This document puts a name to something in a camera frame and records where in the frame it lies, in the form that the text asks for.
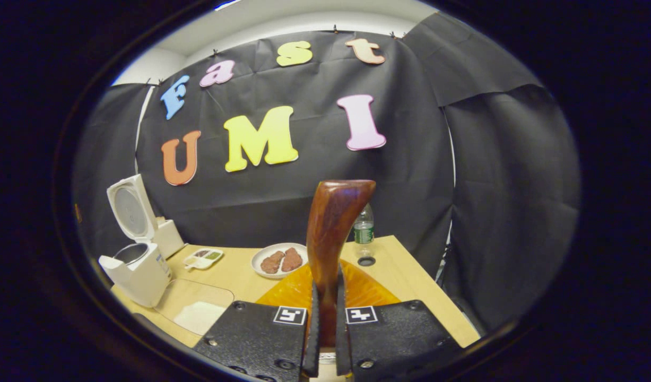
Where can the black bottle cap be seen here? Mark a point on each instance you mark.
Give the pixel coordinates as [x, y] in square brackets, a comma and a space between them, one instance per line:
[366, 261]

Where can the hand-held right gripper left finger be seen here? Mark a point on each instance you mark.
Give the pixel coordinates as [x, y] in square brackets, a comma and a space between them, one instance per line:
[256, 339]

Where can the white rice cooker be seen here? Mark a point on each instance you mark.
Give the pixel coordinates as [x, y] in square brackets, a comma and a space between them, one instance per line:
[142, 276]

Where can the brown meat piece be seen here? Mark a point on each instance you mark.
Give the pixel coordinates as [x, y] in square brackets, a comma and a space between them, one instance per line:
[292, 260]
[272, 262]

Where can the white toaster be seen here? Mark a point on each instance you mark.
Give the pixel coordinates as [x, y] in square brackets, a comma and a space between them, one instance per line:
[171, 239]

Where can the brown wooden spoon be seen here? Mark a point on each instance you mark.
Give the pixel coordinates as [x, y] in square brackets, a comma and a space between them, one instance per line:
[333, 228]

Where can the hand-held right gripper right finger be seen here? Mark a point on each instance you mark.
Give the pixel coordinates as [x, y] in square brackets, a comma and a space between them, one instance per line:
[394, 339]

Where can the white round plate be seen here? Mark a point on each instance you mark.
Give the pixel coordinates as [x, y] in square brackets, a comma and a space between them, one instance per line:
[259, 270]

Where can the clear water bottle green label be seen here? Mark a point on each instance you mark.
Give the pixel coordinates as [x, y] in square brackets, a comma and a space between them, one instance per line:
[363, 228]

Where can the white divided sauce dish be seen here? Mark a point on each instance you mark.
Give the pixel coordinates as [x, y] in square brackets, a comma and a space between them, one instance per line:
[203, 258]

